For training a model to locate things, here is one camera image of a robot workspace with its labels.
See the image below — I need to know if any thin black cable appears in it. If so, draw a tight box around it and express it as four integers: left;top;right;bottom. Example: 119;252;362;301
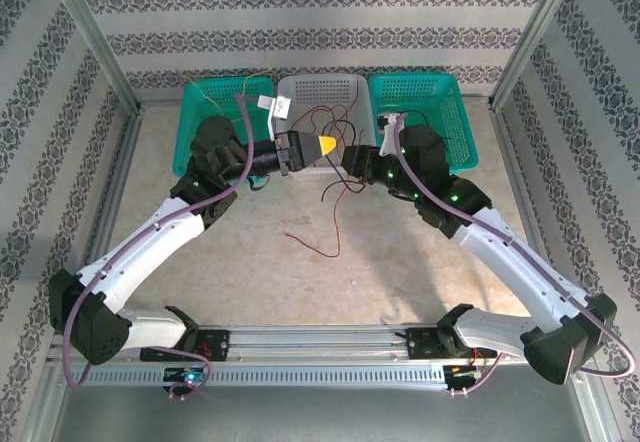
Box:
320;161;369;203

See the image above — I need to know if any yellow cable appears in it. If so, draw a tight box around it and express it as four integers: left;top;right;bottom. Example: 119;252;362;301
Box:
178;67;275;116

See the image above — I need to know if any thin red cable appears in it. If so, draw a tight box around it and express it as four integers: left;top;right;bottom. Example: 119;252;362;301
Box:
283;180;349;262

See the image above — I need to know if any teal plastic mesh basket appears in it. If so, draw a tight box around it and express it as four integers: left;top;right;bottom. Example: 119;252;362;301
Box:
172;76;276;178
367;72;480;173

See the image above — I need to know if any white plastic mesh basket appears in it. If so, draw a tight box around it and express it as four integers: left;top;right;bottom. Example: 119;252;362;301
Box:
272;74;376;183

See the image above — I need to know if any small circuit board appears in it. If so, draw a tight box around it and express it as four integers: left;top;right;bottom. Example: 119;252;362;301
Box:
443;361;489;383
163;365;207;388

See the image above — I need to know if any aluminium table edge rail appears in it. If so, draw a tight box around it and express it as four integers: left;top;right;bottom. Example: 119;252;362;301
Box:
487;99;609;308
82;106;147;276

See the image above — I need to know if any aluminium frame post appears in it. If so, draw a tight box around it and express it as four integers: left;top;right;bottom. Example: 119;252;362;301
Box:
488;0;594;111
42;0;146;119

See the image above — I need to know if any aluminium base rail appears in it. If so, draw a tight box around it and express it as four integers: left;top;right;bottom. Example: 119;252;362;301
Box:
187;324;454;363

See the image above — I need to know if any grey slotted cable duct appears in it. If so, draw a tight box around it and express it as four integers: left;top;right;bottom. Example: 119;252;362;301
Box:
69;363;451;389

